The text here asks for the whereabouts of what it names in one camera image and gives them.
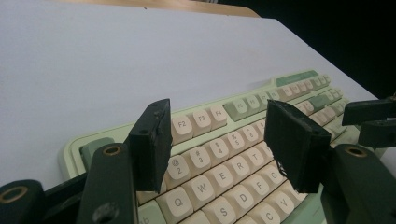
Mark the green and pink keyboard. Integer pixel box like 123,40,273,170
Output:
63,69,389,224

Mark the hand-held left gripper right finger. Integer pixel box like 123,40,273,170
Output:
263,99,332,194

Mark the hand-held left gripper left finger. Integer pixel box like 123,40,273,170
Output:
124,98,173,193

